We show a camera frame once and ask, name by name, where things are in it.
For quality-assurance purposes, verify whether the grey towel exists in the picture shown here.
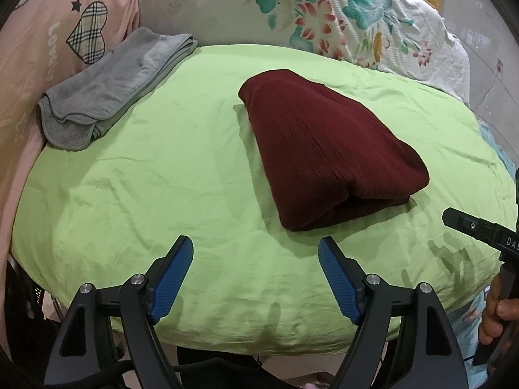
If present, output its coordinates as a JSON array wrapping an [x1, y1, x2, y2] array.
[[37, 27, 199, 151]]

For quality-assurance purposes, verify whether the dark furniture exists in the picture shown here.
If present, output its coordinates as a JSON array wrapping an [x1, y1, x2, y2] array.
[[4, 257, 66, 377]]

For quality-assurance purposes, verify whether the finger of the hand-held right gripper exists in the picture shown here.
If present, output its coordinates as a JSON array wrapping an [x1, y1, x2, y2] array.
[[443, 207, 519, 258]]

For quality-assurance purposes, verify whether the light blue floral sheet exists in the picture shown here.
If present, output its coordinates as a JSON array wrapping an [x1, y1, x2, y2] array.
[[448, 122, 517, 357]]

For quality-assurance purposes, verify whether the person's right hand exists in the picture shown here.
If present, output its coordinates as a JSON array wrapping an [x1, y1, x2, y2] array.
[[477, 269, 519, 347]]

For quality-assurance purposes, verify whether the maroon knit sweater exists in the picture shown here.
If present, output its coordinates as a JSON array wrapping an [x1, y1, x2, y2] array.
[[237, 70, 430, 232]]

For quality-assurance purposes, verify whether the pink printed blanket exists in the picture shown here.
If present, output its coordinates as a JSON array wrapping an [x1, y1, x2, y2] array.
[[0, 0, 142, 260]]

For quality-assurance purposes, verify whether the white floral quilt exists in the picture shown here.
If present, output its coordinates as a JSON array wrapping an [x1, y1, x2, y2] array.
[[136, 0, 471, 108]]

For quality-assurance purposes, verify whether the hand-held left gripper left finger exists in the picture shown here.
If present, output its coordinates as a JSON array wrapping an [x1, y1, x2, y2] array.
[[42, 235, 194, 389]]

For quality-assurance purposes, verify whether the light green bedsheet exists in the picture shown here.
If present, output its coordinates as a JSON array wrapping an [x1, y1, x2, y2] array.
[[10, 44, 517, 355]]

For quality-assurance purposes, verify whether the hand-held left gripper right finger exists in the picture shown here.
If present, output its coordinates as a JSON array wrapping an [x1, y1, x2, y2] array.
[[318, 236, 463, 389]]

